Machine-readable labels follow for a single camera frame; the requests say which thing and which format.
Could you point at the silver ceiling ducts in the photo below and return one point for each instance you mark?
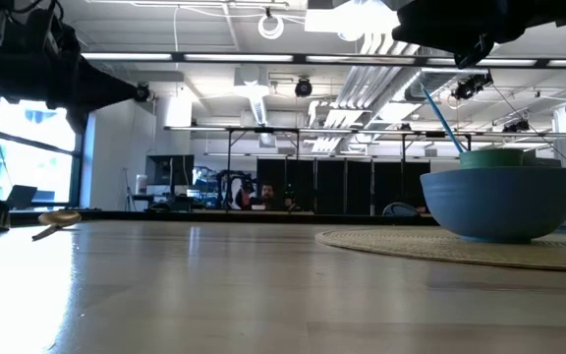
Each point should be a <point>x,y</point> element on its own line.
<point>376,88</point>

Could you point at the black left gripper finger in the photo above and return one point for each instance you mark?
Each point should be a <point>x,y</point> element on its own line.
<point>106,86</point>

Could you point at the black beam with light strips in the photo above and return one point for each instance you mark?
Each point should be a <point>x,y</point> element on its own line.
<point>298,59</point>

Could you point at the black computer monitor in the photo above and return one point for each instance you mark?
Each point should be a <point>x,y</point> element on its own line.
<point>170,169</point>

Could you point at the black background rig frame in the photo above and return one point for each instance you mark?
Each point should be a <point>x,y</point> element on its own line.
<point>263,130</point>

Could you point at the round woven straw placemat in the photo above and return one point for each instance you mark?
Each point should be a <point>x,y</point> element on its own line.
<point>411,243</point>

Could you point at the green mug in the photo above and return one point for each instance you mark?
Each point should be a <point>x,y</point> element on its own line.
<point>489,158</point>

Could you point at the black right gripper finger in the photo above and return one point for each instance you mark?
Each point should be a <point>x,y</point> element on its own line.
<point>472,53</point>

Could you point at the blue chair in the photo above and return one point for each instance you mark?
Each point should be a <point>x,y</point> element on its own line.
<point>400,210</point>

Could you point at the gold fork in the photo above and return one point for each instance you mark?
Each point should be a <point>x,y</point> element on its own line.
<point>59,218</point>

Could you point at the blue bowl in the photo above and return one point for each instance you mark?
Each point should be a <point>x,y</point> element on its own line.
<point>499,204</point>

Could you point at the black round ceiling camera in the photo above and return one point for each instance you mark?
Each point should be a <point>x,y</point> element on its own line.
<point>303,87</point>
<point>142,92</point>

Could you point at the open laptop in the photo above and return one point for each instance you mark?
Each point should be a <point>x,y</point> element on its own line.
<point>21,195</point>

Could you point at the person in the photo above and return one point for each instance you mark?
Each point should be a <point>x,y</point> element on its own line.
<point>290,200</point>
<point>267,194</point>

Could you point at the blue drinking straw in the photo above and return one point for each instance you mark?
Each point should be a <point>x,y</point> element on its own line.
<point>442,120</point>

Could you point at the black partition panels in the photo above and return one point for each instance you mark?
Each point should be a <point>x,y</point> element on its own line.
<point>342,187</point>

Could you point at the black camera cluster on mount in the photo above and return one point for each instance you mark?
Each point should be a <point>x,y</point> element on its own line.
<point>469,87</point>

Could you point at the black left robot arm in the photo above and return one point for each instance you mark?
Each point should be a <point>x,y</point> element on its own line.
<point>27,24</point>

